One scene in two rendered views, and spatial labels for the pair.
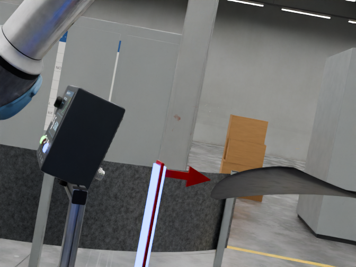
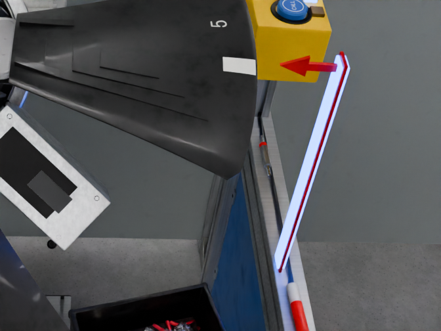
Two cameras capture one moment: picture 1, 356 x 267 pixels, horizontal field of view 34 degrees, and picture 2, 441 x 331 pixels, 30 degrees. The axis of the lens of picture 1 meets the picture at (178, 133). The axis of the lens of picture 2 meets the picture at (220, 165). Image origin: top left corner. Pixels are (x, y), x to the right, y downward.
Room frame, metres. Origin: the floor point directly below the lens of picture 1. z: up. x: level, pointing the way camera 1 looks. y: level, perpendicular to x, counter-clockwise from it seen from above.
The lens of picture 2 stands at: (1.32, -0.06, 1.67)
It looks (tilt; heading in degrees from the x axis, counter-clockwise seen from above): 44 degrees down; 182
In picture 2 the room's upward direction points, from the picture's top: 12 degrees clockwise
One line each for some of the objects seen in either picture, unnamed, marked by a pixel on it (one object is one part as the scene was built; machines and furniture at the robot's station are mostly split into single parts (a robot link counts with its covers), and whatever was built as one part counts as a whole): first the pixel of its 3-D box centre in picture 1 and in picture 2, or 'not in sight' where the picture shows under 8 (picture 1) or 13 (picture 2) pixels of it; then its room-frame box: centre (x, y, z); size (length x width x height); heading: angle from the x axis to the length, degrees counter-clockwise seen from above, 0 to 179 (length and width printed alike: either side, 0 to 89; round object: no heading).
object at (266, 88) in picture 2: not in sight; (265, 79); (0.36, -0.06, 0.92); 0.03 x 0.03 x 0.12; 16
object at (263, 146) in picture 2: not in sight; (265, 156); (0.47, -0.03, 0.87); 0.08 x 0.01 x 0.01; 17
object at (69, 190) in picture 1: (73, 186); not in sight; (1.25, 0.20, 1.04); 0.24 x 0.03 x 0.03; 16
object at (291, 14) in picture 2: not in sight; (291, 9); (0.41, -0.04, 1.08); 0.04 x 0.04 x 0.02
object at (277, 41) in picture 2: not in sight; (279, 23); (0.36, -0.06, 1.02); 0.16 x 0.10 x 0.11; 16
